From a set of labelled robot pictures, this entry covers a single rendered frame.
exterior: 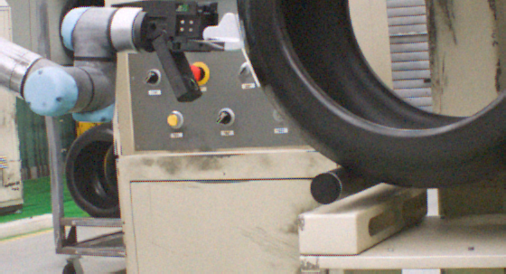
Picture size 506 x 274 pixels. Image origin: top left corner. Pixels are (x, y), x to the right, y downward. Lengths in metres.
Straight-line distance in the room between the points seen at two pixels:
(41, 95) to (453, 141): 0.63
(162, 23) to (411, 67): 9.49
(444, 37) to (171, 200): 0.83
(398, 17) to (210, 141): 8.92
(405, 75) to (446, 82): 9.37
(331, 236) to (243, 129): 0.84
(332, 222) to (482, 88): 0.43
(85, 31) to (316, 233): 0.54
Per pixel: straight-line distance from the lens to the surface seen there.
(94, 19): 1.66
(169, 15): 1.58
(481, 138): 1.32
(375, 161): 1.37
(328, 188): 1.39
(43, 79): 1.54
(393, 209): 1.54
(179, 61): 1.60
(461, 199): 1.72
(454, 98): 1.71
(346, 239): 1.39
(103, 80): 1.66
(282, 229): 2.14
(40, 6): 5.39
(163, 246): 2.29
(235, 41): 1.54
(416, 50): 11.02
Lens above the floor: 1.06
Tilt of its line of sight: 3 degrees down
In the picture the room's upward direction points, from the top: 4 degrees counter-clockwise
